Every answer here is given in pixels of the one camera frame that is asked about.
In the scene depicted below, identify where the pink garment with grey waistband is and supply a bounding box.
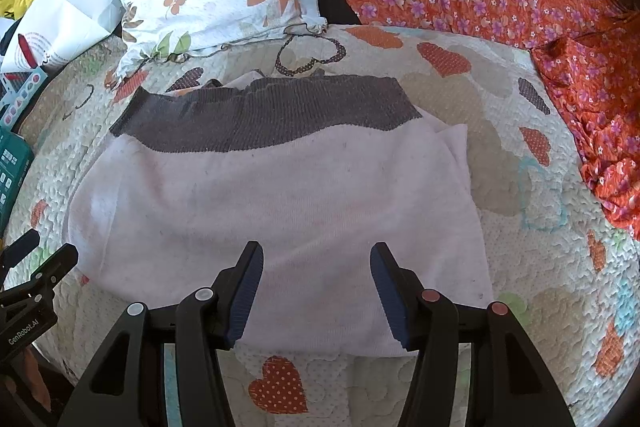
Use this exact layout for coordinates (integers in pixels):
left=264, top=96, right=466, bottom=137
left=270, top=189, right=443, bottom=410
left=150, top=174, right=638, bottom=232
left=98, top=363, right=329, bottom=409
left=63, top=75, right=494, bottom=357

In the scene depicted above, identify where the left hand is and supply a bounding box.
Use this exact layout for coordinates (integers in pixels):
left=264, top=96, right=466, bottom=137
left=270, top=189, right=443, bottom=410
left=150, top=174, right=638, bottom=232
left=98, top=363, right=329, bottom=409
left=4, top=347, right=51, bottom=412

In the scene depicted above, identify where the green packaged box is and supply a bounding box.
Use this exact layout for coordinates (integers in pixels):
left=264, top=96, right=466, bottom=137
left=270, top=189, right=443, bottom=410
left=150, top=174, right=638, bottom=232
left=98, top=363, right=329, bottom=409
left=0, top=129, right=35, bottom=234

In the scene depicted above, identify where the shapes-printed cardboard box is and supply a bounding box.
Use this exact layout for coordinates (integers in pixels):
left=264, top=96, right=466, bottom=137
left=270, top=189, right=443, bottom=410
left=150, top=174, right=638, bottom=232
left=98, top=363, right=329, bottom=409
left=1, top=67, right=49, bottom=131

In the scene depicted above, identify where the white paper shopping bag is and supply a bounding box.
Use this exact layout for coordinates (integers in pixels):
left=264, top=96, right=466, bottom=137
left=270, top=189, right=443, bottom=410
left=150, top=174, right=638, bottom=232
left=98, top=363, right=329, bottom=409
left=1, top=0, right=124, bottom=75

